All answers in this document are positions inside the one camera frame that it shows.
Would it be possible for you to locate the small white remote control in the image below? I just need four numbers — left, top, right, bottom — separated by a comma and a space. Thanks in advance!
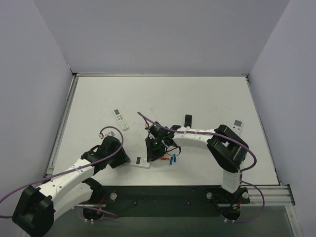
232, 119, 243, 136

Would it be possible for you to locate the slim white remote control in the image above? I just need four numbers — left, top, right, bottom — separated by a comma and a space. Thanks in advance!
114, 109, 129, 131

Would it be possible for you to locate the black remote control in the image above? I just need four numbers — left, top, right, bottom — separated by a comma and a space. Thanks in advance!
184, 115, 193, 127

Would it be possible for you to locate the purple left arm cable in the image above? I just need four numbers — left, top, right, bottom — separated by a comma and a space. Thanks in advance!
0, 126, 124, 219

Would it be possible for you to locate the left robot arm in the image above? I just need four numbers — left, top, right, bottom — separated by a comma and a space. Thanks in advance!
11, 136, 129, 237

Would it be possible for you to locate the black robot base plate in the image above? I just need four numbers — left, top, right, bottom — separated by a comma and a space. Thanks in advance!
84, 185, 250, 218

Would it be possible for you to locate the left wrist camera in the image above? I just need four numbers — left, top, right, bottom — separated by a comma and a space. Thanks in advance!
103, 131, 116, 138

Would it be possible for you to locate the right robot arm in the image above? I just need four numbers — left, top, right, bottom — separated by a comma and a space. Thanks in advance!
145, 123, 249, 194

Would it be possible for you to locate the white red-faced remote control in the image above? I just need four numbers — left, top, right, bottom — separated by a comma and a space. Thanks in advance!
129, 157, 151, 169

